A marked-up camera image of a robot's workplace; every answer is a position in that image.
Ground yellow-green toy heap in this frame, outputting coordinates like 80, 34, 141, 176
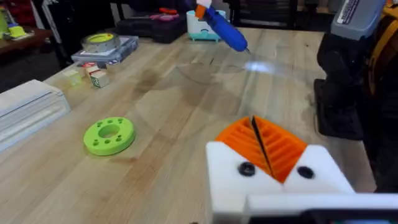
0, 6, 35, 41

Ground pale yellow toy block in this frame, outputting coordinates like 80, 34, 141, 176
63, 68, 83, 86

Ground white and teal tub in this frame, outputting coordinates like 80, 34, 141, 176
186, 9, 228, 42

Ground red and white toy block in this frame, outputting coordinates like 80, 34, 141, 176
81, 62, 100, 76

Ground flat grey box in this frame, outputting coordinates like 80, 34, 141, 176
70, 35, 140, 65

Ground tape roll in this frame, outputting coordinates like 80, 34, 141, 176
81, 32, 122, 54

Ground pink and orange tool heap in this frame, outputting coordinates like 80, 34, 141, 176
149, 7, 181, 22

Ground white flat box stack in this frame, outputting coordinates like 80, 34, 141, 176
0, 78, 72, 153

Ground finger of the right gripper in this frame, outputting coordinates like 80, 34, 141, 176
195, 0, 213, 19

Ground black tool case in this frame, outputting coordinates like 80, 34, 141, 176
116, 11, 188, 44

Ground brown side table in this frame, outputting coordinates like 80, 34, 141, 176
0, 27, 53, 56

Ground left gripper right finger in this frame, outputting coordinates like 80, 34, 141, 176
252, 115, 356, 194

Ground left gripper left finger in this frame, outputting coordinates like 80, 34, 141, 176
205, 116, 284, 224

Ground green disc with holes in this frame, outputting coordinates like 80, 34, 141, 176
83, 116, 136, 157

